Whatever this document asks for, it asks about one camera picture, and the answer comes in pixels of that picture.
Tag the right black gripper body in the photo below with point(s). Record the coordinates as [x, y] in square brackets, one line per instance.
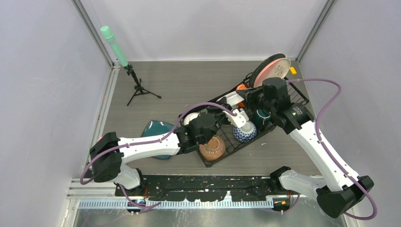
[256, 97]

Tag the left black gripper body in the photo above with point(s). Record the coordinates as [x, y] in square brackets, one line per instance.
[221, 118]

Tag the cream bowl red rim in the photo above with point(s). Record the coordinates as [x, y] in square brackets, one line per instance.
[190, 117]

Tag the pink cream plate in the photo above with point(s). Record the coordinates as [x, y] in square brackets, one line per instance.
[276, 69]

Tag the brown speckled bowl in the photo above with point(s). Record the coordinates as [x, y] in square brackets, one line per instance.
[213, 150]

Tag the dark green mug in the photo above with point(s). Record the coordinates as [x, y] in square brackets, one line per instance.
[261, 119]

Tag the orange mug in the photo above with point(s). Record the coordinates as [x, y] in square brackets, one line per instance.
[241, 87]

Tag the black wire dish rack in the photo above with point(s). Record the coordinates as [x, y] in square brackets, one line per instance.
[226, 133]

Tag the blue white patterned bowl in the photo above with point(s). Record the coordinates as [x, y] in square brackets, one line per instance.
[245, 133]

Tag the teal square plate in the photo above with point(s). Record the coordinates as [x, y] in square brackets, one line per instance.
[154, 128]

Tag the blue floral plate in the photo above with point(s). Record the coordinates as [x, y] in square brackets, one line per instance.
[261, 66]

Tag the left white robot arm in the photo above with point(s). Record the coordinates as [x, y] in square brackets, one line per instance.
[110, 155]

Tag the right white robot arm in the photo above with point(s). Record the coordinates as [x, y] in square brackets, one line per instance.
[341, 187]

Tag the yellow block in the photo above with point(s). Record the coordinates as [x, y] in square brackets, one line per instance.
[292, 70]

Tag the green microphone on tripod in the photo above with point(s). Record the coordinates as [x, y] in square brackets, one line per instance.
[109, 36]

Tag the black wire rack side tray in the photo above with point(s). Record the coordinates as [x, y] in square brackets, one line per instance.
[297, 94]

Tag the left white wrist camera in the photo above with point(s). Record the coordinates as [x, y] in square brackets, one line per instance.
[240, 118]

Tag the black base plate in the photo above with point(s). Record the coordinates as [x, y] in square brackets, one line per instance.
[207, 188]

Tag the aluminium frame rail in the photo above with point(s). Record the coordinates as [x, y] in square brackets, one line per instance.
[109, 195]

